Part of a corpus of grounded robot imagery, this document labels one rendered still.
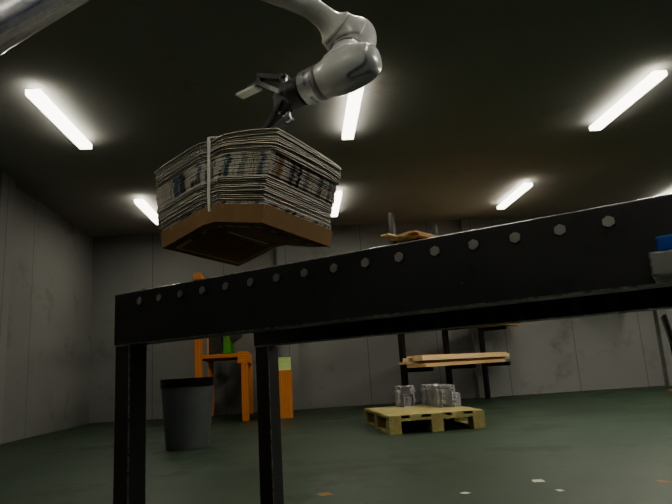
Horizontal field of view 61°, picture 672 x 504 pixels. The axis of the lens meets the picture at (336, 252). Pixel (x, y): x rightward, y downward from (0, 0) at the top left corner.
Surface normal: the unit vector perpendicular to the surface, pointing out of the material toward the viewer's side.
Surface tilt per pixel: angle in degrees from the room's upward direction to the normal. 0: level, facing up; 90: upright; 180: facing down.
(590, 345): 90
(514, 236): 90
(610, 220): 90
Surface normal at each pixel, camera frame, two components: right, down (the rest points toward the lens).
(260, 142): -0.53, -0.18
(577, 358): 0.05, -0.21
